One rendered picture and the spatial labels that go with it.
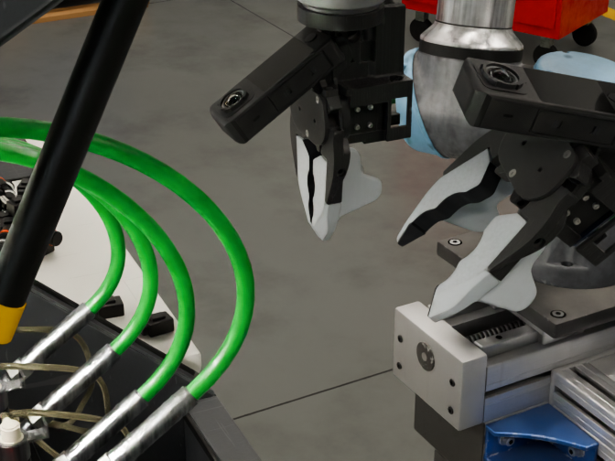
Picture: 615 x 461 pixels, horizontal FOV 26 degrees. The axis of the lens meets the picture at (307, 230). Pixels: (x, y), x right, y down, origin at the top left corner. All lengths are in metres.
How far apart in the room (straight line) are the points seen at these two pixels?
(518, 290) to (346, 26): 0.29
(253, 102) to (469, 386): 0.51
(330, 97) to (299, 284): 2.54
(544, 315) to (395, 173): 2.86
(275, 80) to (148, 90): 3.93
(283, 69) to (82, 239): 0.70
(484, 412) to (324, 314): 2.01
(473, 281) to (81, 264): 0.87
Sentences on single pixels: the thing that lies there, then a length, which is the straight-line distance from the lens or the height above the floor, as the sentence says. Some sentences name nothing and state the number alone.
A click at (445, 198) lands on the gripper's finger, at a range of 0.91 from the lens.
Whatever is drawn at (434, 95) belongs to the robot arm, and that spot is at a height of 1.23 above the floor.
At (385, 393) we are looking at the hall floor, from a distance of 3.17.
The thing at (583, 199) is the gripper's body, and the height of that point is 1.39.
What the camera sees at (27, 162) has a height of 1.36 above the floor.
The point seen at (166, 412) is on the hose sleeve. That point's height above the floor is 1.17.
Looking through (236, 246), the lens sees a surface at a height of 1.30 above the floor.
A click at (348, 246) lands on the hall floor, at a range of 3.81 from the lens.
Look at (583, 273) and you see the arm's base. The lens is 1.49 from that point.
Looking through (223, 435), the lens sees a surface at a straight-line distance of 1.39.
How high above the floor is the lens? 1.75
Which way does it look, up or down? 27 degrees down
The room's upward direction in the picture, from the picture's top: straight up
